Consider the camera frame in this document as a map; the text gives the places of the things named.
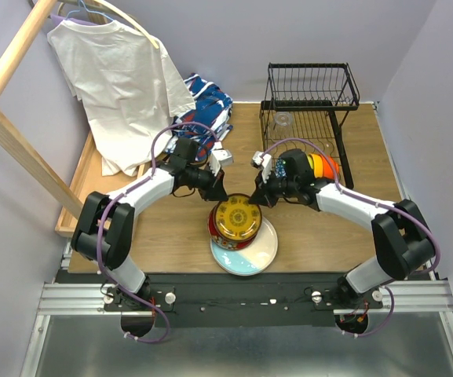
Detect wooden clothes rack frame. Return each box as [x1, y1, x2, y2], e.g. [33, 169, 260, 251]
[0, 0, 105, 231]

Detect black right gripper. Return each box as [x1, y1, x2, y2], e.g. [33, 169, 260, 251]
[248, 167, 298, 209]

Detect red patterned bowl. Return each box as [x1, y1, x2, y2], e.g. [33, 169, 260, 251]
[275, 159, 287, 178]

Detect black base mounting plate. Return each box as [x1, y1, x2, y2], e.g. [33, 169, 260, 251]
[103, 270, 384, 329]

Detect white and blue plate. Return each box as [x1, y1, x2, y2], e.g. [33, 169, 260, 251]
[210, 219, 279, 276]

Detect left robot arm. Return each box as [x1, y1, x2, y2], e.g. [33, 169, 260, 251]
[71, 137, 232, 310]

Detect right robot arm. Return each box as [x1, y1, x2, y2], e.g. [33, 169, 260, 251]
[250, 148, 440, 308]

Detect red floral plate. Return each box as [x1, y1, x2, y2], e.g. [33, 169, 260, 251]
[207, 208, 262, 251]

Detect white t-shirt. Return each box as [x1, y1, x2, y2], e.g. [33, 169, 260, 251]
[47, 20, 195, 176]

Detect clear faceted drinking glass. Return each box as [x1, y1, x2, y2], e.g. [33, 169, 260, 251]
[272, 112, 294, 141]

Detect blue patterned cloth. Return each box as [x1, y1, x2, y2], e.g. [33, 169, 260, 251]
[164, 74, 233, 163]

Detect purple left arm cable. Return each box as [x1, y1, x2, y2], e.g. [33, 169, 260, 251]
[96, 121, 221, 276]

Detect black wire dish rack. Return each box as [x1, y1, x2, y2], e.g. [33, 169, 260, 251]
[259, 63, 360, 189]

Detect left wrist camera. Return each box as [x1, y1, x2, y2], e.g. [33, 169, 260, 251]
[208, 149, 233, 176]

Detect orange-red bowl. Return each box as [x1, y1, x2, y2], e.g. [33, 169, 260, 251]
[321, 155, 339, 180]

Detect aluminium rail frame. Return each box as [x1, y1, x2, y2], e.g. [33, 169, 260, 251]
[22, 269, 453, 376]

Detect yellow bowl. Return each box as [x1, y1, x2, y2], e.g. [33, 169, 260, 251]
[308, 154, 323, 178]

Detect yellow patterned dark-rimmed plate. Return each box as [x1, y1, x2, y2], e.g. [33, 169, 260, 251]
[213, 193, 263, 242]

